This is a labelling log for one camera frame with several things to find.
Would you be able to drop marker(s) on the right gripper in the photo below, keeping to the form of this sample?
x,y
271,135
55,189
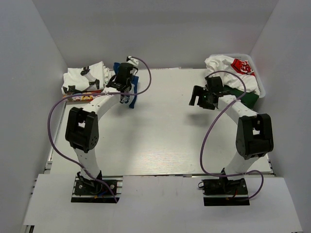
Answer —
x,y
200,97

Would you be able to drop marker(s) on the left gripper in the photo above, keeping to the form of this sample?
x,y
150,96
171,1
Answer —
x,y
120,85

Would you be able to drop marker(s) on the blue t-shirt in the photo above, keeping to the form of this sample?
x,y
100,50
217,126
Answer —
x,y
130,100

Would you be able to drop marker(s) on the white and green t-shirt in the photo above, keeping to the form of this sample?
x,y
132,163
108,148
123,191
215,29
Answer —
x,y
237,75

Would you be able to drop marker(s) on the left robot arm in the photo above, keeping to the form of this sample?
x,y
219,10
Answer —
x,y
82,130

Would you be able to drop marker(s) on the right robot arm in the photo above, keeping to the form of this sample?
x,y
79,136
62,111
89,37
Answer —
x,y
254,136

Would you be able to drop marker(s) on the folded colourful cartoon t-shirt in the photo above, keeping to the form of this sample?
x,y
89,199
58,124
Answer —
x,y
90,96

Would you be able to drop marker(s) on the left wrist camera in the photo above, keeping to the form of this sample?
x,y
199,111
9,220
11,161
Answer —
x,y
133,61

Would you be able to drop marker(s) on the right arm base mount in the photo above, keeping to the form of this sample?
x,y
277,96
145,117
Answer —
x,y
224,192

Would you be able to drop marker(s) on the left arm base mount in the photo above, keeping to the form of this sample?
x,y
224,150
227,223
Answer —
x,y
83,193

